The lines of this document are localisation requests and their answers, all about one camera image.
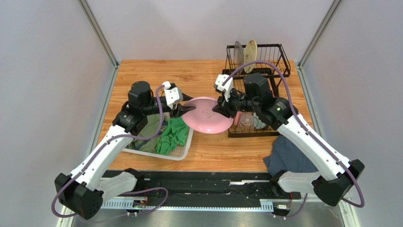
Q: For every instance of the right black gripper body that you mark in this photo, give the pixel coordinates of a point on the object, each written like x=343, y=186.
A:
x=227, y=105

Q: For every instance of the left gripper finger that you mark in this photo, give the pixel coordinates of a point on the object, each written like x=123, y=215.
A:
x=186, y=98
x=181, y=110

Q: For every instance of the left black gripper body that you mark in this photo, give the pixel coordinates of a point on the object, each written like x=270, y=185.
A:
x=155, y=106

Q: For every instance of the pink plate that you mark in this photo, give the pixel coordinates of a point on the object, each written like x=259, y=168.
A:
x=203, y=119

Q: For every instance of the cream patterned plate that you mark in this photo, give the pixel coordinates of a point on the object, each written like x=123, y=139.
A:
x=250, y=54

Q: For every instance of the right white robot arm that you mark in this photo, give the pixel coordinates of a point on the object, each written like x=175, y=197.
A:
x=335, y=174

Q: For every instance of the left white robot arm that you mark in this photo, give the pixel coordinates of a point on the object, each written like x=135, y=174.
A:
x=124, y=129

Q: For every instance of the pink mug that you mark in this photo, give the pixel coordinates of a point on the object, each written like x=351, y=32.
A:
x=237, y=118

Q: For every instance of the olive green cloth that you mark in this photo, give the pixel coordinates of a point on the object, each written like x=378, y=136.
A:
x=150, y=145

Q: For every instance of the bright green cloth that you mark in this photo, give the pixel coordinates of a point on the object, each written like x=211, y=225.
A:
x=175, y=134

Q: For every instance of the clear glass cup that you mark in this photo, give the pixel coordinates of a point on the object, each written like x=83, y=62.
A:
x=246, y=123

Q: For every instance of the light green bowl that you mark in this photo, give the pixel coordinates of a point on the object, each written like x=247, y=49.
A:
x=258, y=124

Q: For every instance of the white plastic basket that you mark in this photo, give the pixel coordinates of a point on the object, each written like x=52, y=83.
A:
x=178, y=154

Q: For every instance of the clear glass plate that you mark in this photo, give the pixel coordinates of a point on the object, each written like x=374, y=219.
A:
x=238, y=55

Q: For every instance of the dark blue cloth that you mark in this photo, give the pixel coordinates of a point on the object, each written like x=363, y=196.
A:
x=287, y=156

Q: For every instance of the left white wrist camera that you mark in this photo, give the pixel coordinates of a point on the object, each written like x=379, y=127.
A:
x=173, y=94

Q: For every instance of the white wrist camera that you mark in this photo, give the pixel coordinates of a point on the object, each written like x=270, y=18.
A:
x=224, y=84
x=173, y=94

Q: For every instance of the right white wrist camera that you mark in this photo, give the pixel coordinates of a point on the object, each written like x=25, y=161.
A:
x=224, y=84

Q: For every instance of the black wire dish rack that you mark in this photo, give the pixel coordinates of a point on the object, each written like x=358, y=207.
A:
x=273, y=53

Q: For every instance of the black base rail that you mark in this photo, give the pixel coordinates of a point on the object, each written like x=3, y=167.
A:
x=210, y=189

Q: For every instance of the aluminium frame rail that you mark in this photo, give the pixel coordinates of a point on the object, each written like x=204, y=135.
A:
x=86, y=202

